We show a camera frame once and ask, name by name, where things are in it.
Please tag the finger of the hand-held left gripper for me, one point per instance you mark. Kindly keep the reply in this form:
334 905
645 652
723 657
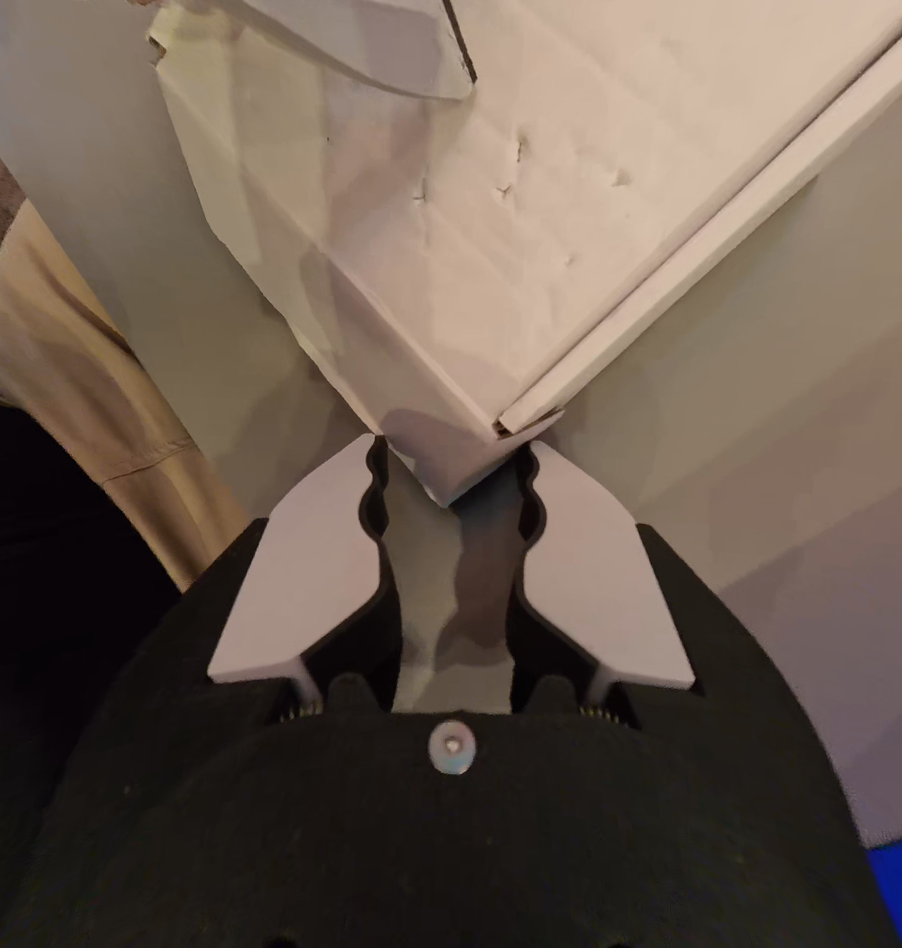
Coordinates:
347 37

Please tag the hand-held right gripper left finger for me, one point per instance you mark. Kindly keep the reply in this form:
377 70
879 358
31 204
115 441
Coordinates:
303 570

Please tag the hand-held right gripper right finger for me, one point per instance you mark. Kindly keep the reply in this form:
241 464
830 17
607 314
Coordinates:
599 585

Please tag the white cardboard box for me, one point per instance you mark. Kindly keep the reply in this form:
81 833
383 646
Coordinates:
495 222

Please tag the dark cloth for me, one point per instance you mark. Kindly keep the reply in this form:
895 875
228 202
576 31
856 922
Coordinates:
43 629

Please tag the person's beige trouser leg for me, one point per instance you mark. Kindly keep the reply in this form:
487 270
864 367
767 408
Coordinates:
58 385

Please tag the blue sheet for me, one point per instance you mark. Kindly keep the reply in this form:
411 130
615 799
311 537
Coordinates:
899 896

